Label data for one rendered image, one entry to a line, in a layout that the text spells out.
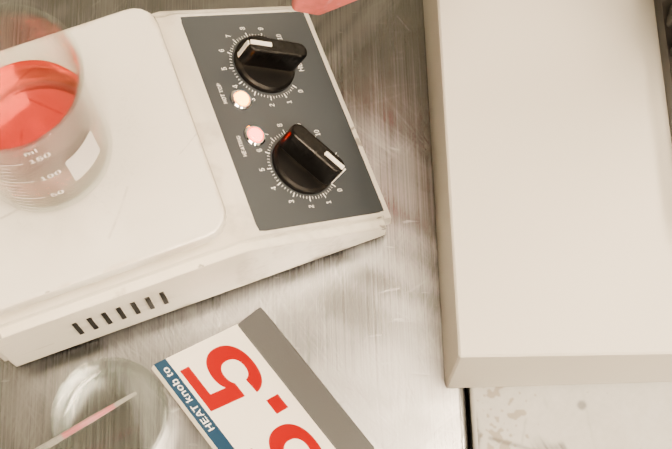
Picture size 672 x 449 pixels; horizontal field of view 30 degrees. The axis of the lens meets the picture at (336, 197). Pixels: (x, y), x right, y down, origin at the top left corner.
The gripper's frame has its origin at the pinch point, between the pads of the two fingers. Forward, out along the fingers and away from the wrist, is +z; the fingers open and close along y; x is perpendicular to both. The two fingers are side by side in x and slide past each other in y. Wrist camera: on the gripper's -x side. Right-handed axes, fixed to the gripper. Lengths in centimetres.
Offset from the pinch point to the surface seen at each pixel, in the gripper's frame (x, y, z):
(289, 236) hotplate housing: 1.4, 9.7, 7.6
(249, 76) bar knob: 0.1, 1.6, 6.9
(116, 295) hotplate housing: -6.1, 11.8, 10.7
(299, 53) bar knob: 2.3, 0.8, 5.5
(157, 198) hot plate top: -5.2, 8.5, 7.2
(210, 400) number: -1.3, 16.2, 12.2
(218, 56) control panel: -1.2, 0.4, 7.3
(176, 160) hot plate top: -4.4, 6.9, 6.6
